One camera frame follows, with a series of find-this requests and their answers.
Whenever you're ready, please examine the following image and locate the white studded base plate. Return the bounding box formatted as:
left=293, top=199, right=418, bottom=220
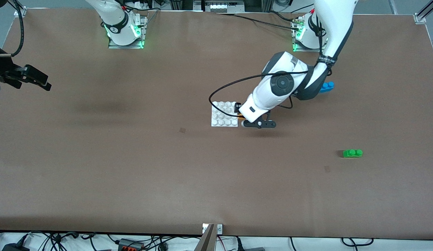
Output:
left=211, top=101, right=240, bottom=127

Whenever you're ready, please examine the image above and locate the black power plug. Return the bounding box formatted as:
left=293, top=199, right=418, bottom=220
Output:
left=1, top=234, right=30, bottom=251

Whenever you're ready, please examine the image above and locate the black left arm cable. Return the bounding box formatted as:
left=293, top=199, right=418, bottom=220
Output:
left=208, top=15, right=329, bottom=117

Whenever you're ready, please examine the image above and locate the black left camera mount bracket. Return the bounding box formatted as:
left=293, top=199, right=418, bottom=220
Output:
left=242, top=111, right=277, bottom=129

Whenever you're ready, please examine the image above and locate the black cable on table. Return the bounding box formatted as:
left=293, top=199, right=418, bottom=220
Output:
left=216, top=13, right=301, bottom=30

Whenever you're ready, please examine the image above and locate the white power strip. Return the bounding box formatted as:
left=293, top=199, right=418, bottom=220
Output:
left=205, top=0, right=245, bottom=13

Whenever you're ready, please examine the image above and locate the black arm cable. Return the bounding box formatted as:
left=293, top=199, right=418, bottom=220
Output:
left=208, top=15, right=329, bottom=117
left=0, top=0, right=25, bottom=58

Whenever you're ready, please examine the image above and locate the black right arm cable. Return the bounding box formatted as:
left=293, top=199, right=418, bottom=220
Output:
left=0, top=0, right=25, bottom=58

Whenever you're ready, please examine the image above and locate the black adapter with orange buttons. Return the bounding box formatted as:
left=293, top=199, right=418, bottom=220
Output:
left=118, top=238, right=144, bottom=251

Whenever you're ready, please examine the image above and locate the black looped floor cable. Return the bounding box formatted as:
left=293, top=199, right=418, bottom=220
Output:
left=341, top=237, right=374, bottom=247

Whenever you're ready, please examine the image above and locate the grey metal post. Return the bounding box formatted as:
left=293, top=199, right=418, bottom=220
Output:
left=194, top=224, right=216, bottom=251

